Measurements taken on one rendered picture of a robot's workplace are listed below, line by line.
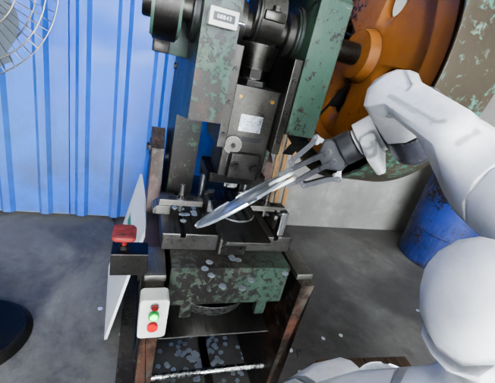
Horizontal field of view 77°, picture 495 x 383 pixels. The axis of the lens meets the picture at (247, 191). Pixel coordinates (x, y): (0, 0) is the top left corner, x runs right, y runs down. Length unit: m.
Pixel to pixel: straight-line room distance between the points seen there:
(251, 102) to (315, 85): 0.19
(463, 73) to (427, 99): 0.34
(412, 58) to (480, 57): 0.19
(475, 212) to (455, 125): 0.11
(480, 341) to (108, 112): 2.08
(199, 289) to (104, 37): 1.55
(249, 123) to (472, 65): 0.56
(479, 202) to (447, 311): 0.16
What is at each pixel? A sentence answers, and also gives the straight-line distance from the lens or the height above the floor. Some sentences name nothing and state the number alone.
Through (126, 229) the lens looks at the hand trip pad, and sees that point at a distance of 0.91.
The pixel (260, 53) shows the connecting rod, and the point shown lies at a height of 1.26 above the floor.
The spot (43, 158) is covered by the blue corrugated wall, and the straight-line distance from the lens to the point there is 2.30.
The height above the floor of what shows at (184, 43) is 1.24.
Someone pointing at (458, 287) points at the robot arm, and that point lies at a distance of 0.32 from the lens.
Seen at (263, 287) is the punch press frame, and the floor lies 0.56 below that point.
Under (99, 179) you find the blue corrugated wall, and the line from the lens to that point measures 2.33.
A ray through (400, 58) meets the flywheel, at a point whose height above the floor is 1.33.
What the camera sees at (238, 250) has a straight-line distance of 1.05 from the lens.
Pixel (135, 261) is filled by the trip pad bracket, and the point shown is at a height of 0.68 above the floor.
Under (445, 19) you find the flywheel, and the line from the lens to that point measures 0.95.
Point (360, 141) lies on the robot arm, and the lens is 0.72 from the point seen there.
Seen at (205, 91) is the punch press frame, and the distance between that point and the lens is 0.88.
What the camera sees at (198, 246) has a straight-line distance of 1.04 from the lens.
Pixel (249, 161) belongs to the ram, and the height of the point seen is 0.96.
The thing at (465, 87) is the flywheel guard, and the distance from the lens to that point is 0.90.
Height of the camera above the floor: 1.25
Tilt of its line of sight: 23 degrees down
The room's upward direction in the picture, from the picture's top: 14 degrees clockwise
